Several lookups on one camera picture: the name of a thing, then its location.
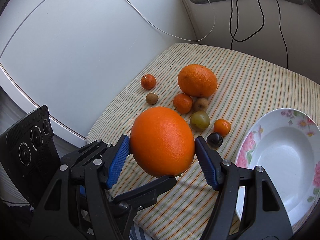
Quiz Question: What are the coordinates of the dark cherry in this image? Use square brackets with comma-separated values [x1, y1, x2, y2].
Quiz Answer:
[207, 132, 223, 148]

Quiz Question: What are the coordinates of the white floral plate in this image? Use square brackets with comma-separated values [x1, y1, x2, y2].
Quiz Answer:
[235, 108, 319, 231]

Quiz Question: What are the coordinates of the small mandarin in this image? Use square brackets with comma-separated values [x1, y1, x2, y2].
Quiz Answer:
[214, 119, 231, 137]
[140, 74, 157, 90]

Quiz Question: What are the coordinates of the large orange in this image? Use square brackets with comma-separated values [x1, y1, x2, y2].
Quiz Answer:
[130, 107, 195, 177]
[178, 64, 217, 98]

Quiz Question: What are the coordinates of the white cable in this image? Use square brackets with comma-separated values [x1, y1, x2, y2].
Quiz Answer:
[106, 0, 217, 42]

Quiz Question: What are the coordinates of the green plum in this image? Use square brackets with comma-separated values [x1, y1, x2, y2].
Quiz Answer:
[190, 111, 210, 132]

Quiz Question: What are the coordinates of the brown longan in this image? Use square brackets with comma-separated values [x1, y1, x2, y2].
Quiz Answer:
[145, 93, 158, 105]
[194, 98, 209, 112]

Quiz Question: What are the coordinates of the striped cloth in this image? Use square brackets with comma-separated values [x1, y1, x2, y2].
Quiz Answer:
[87, 43, 319, 239]

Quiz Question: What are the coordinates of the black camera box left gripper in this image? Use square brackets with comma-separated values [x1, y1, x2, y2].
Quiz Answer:
[1, 105, 60, 207]

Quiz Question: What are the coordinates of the black cable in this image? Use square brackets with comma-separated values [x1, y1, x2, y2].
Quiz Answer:
[271, 0, 290, 69]
[229, 0, 266, 51]

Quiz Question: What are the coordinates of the mandarin with stem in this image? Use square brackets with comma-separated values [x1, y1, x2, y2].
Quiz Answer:
[173, 93, 193, 114]

